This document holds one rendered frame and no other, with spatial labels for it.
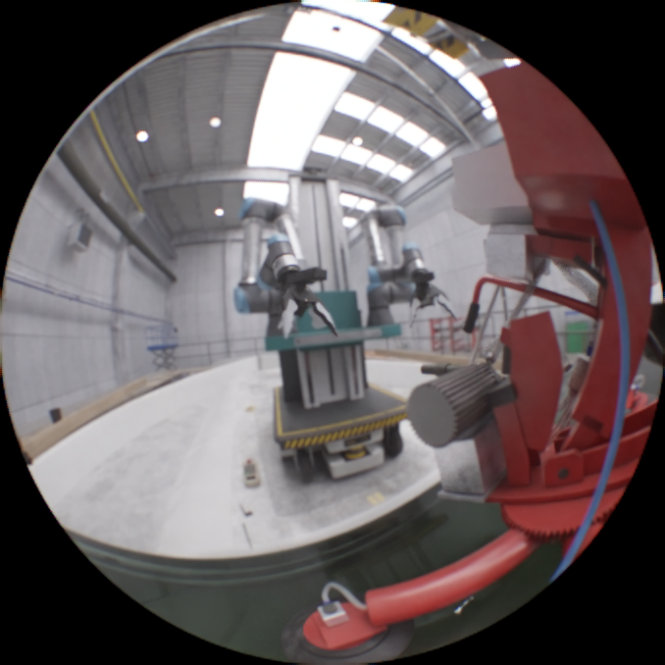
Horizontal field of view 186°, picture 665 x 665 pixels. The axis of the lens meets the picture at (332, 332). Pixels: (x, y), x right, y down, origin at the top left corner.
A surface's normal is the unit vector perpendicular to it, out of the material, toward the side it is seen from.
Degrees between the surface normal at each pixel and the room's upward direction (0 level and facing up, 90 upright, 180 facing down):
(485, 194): 90
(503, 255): 90
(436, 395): 90
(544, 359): 90
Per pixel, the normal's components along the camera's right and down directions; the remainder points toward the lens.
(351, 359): 0.28, -0.03
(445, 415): -0.92, 0.10
